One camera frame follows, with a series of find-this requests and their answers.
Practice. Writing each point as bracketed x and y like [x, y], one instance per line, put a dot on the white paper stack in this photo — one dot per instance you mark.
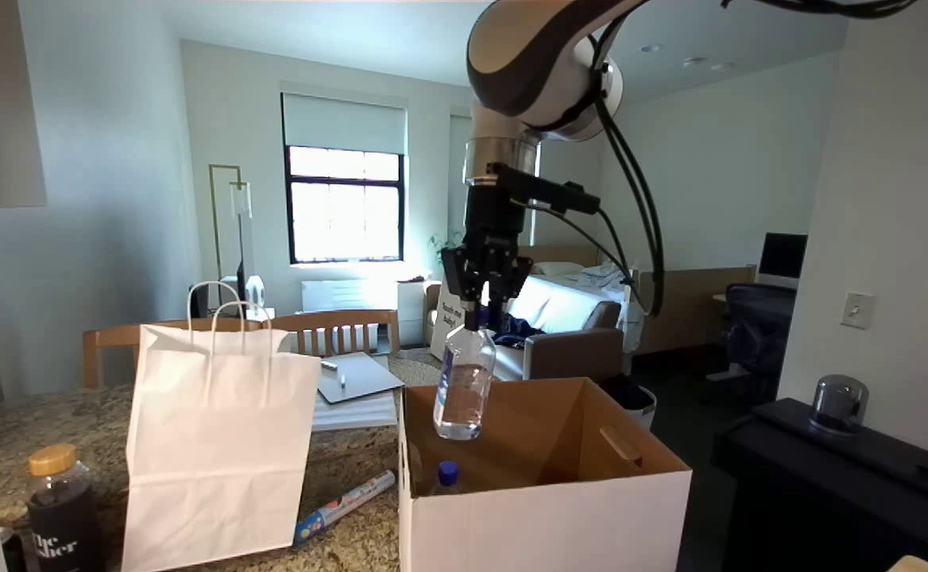
[357, 415]

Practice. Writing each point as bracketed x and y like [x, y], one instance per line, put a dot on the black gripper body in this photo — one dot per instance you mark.
[493, 238]

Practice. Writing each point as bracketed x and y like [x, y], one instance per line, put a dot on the white wall outlet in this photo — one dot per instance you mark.
[856, 308]

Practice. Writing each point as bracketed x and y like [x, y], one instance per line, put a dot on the white radiator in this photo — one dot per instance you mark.
[346, 292]

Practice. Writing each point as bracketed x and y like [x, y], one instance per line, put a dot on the small clear bottle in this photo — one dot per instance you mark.
[257, 304]

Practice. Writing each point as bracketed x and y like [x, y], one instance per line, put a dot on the grey glass jar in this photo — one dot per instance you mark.
[841, 400]

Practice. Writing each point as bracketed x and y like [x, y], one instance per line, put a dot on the black office chair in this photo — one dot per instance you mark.
[758, 327]

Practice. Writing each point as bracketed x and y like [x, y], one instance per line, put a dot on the wooden dining chair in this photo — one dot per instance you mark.
[364, 315]
[103, 339]

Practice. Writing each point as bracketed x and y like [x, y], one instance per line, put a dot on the black framed window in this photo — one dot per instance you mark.
[340, 210]

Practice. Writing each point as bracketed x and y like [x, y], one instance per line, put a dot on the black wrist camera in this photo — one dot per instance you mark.
[547, 192]

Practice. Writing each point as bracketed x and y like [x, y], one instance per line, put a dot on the grey notebook with pen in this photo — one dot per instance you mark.
[364, 375]

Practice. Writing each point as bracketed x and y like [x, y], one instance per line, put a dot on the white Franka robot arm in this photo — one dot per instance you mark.
[530, 51]

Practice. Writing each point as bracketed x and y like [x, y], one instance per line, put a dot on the brown sofa with bedding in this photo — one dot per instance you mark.
[570, 312]

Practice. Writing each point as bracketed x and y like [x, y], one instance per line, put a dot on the long blue white carton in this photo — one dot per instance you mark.
[340, 508]

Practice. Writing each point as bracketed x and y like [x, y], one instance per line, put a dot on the dark computer monitor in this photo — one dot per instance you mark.
[782, 254]

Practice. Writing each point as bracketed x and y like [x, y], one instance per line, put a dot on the white printed paper bag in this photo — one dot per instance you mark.
[446, 323]

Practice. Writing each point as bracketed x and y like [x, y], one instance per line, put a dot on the black side table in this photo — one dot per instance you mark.
[823, 488]

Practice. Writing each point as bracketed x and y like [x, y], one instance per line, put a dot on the thin metal floor stand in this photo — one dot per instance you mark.
[214, 210]

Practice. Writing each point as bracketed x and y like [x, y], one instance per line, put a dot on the small waste bin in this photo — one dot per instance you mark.
[641, 400]

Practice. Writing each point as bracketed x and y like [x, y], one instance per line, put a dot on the large open cardboard box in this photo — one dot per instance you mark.
[547, 525]

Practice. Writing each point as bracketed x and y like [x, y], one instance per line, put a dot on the dark bottle with tan cap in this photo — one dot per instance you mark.
[60, 520]

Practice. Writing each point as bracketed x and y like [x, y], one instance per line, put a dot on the Fiji water bottle blue cap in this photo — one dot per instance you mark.
[446, 474]
[466, 386]

